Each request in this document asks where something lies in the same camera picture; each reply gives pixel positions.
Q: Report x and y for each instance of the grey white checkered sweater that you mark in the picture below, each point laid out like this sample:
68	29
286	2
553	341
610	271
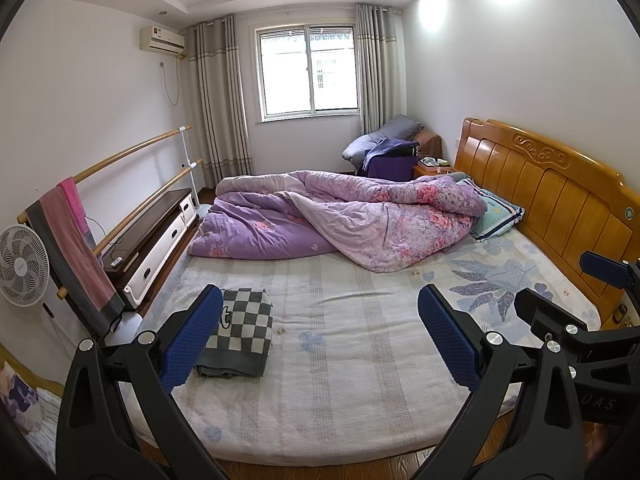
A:
242	330

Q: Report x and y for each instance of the wooden double bar rack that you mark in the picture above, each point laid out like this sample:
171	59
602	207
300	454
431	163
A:
135	147

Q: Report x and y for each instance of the purple cloth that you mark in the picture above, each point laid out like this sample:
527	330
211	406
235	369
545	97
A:
390	162

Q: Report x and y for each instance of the wooden headboard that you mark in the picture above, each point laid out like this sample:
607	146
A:
550	190

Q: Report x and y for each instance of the grey beige curtain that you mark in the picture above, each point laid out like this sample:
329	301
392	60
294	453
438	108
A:
215	105
377	70

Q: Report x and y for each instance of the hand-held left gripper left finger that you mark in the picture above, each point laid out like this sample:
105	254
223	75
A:
192	335

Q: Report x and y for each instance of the grey pink striped towel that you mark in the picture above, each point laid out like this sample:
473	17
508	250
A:
75	265

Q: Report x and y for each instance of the tissue box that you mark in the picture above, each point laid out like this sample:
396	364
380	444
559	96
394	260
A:
432	161

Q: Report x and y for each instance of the white standing fan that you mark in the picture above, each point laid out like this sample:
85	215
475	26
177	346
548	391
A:
22	265

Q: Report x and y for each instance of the white air conditioner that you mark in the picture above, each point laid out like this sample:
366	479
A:
161	40

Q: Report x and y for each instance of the printed cloth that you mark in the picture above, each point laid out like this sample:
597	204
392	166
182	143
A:
22	405

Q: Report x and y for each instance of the white striped fleece bed sheet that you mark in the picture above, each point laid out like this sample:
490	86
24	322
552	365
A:
340	360

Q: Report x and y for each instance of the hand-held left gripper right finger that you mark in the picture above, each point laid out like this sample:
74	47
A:
447	335

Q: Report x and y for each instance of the wooden nightstand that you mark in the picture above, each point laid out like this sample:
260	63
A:
430	171

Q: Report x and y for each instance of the brown white low cabinet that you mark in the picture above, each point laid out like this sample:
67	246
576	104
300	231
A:
155	235

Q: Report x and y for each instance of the teal white pillow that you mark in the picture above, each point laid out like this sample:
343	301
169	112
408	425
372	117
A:
497	215

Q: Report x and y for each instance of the brown chair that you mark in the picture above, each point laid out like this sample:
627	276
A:
430	145

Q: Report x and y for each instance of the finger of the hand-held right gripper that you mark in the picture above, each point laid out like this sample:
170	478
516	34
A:
607	267
535	305

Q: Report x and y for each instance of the purple pink floral quilt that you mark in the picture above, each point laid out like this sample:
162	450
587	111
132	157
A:
350	220

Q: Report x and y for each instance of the white framed window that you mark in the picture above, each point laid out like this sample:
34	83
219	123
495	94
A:
307	72

